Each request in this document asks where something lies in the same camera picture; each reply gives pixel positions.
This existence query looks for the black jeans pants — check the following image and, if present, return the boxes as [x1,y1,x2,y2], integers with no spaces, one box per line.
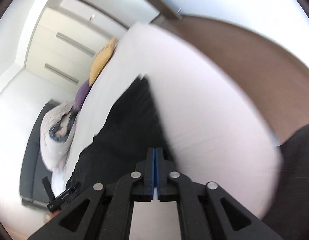
[66,77,173,201]

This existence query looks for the dark grey headboard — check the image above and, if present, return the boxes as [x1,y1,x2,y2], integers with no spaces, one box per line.
[19,100,58,211]

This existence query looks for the rolled grey duvet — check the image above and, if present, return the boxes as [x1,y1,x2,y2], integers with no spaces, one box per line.
[40,101,77,172]

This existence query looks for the white bed mattress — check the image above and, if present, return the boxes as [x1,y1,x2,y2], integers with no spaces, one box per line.
[50,21,285,240]

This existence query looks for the person black trouser leg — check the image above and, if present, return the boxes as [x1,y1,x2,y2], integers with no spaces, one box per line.
[263,124,309,239]

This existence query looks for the purple cushion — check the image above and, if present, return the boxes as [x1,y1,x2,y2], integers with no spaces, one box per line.
[71,80,90,113]

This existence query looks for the yellow cushion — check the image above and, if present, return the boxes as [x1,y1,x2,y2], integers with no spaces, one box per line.
[89,37,116,87]

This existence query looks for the cream wardrobe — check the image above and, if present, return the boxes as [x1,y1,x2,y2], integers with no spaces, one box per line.
[25,7,127,94]

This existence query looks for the brown wooden door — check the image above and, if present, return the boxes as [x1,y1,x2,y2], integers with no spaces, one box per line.
[78,0,182,28]

